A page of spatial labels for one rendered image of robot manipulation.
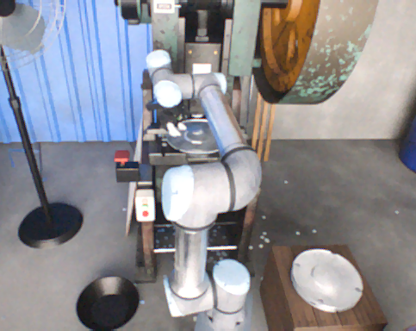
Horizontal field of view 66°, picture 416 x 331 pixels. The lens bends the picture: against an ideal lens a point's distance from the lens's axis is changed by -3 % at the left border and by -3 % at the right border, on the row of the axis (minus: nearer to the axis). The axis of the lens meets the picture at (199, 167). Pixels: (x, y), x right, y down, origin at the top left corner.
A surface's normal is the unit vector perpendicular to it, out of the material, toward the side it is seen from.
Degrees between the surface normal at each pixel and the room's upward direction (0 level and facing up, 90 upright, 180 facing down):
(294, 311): 0
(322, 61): 106
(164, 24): 90
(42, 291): 0
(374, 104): 90
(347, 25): 92
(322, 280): 0
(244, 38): 90
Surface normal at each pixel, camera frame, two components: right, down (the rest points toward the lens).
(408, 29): 0.10, 0.59
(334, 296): 0.05, -0.81
